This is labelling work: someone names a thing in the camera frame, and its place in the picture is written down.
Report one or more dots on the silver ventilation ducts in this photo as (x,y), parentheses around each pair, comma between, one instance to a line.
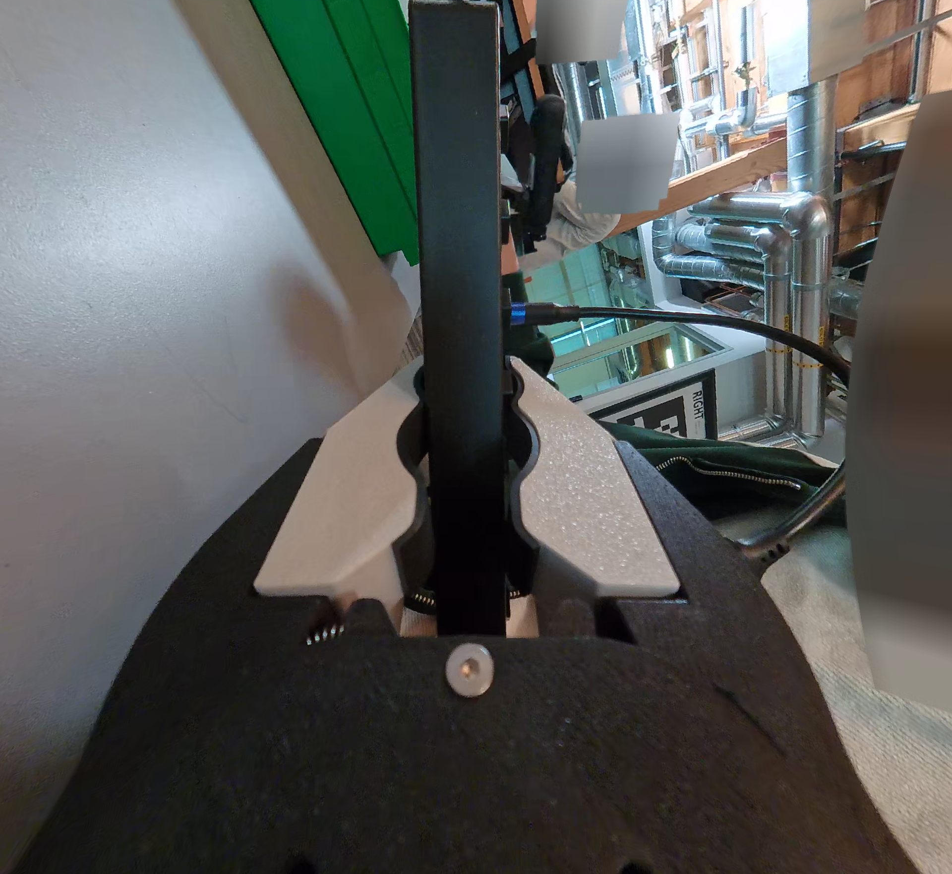
(807,219)

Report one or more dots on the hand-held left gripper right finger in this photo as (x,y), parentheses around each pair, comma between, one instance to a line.
(587,509)

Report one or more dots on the wooden beam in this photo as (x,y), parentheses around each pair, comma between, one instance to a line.
(729,174)

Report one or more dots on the black usb hub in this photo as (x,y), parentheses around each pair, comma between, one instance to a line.
(457,219)

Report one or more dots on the black white marker card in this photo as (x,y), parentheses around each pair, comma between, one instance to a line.
(654,413)

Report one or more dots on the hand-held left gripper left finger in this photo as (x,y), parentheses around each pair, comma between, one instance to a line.
(342,509)

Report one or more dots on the green plastic bin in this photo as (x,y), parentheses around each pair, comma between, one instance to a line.
(335,70)

